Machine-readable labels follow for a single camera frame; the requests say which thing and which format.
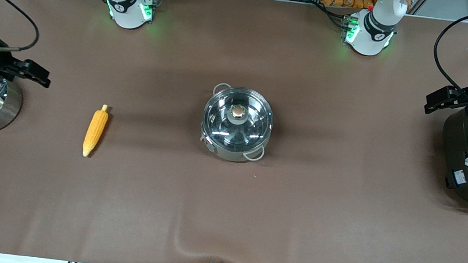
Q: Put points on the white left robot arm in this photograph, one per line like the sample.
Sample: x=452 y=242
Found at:
x=373 y=30

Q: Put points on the glass pot lid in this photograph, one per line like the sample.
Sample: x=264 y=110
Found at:
x=217 y=120

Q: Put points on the brown table mat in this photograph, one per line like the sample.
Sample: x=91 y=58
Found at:
x=223 y=219

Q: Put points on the yellow corn cob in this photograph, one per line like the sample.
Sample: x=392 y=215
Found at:
x=95 y=130

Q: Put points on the stainless steel pot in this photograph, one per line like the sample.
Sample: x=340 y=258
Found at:
x=231 y=154

